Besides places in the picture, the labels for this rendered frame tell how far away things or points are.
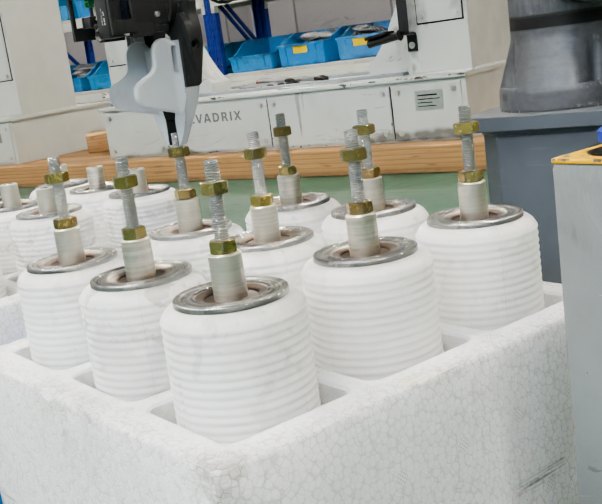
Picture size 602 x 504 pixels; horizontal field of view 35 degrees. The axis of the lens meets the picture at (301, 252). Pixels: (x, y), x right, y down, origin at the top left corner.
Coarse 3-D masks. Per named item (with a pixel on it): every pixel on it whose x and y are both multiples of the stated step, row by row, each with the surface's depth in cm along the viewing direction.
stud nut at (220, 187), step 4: (220, 180) 60; (224, 180) 59; (200, 184) 59; (204, 184) 59; (208, 184) 59; (212, 184) 59; (216, 184) 59; (220, 184) 59; (224, 184) 59; (200, 188) 59; (204, 188) 59; (208, 188) 59; (212, 188) 59; (216, 188) 59; (220, 188) 59; (224, 188) 59; (228, 188) 60; (204, 192) 59; (208, 192) 59; (212, 192) 59; (216, 192) 59; (220, 192) 59; (224, 192) 59
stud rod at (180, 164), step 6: (174, 138) 85; (174, 144) 85; (180, 162) 85; (180, 168) 85; (180, 174) 85; (186, 174) 86; (180, 180) 86; (186, 180) 86; (180, 186) 86; (186, 186) 86
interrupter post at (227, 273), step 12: (240, 252) 61; (216, 264) 60; (228, 264) 60; (240, 264) 61; (216, 276) 60; (228, 276) 60; (240, 276) 61; (216, 288) 61; (228, 288) 60; (240, 288) 61; (216, 300) 61; (228, 300) 60
